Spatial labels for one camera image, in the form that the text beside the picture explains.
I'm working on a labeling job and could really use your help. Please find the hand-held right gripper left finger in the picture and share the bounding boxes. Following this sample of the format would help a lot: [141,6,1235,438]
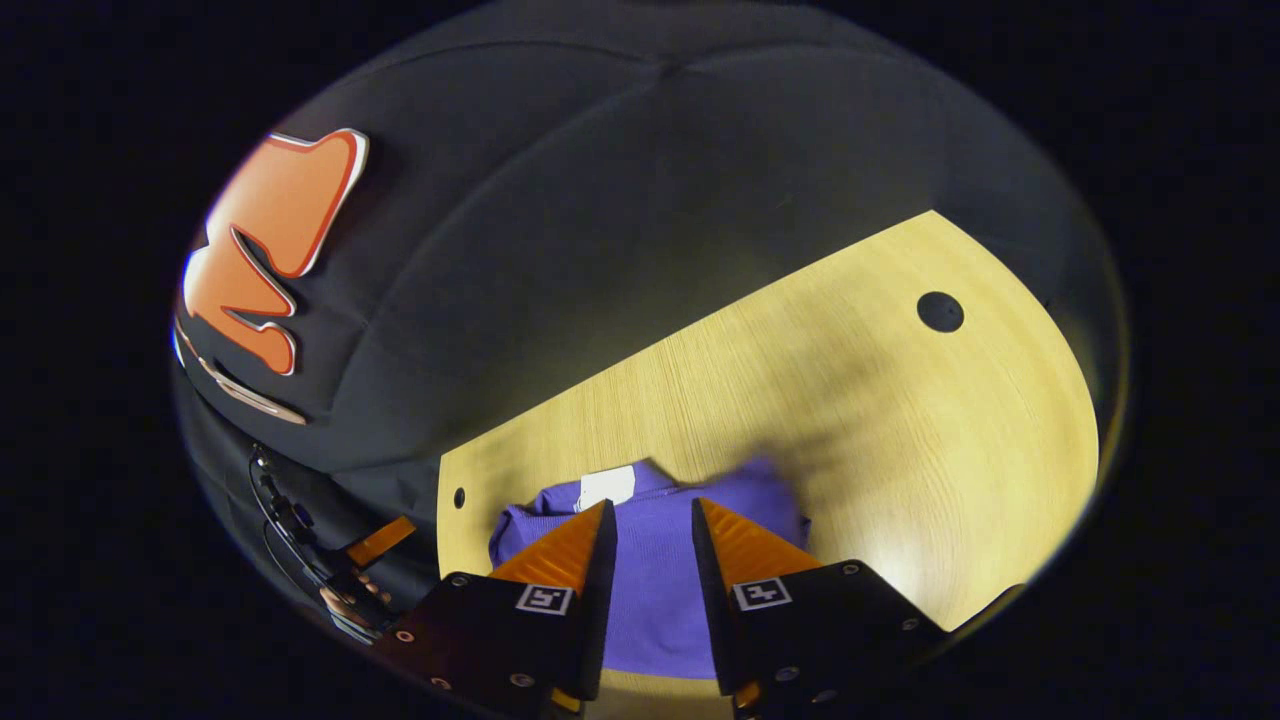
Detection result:
[375,500,618,713]

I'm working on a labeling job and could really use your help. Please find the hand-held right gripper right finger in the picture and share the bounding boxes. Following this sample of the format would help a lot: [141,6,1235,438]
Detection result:
[692,497,951,713]

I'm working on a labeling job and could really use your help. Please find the purple ribbed garment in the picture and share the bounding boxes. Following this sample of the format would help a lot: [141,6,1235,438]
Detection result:
[488,458,811,679]

